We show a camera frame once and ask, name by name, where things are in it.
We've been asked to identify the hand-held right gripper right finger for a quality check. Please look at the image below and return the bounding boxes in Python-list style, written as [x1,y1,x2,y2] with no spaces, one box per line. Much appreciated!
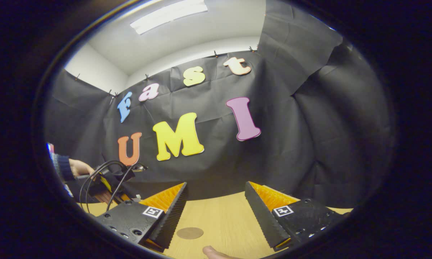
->
[244,181,350,252]

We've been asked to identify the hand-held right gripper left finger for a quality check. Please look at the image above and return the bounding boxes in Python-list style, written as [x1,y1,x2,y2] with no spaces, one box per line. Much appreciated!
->
[94,182,188,252]

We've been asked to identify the round brown coaster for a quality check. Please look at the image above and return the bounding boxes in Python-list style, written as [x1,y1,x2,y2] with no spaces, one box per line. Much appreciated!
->
[176,227,204,240]

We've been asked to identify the wooden desktop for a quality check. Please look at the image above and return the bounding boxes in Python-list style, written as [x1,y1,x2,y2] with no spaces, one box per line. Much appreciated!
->
[78,191,354,259]

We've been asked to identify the black backdrop cloth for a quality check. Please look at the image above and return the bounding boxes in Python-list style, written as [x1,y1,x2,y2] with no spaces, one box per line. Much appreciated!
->
[43,0,396,209]

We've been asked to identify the ceiling light panel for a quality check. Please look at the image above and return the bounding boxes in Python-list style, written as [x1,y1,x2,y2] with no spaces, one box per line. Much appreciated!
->
[130,0,208,35]

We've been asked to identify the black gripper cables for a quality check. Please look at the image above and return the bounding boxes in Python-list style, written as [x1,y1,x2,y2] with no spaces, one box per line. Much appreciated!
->
[79,160,147,213]

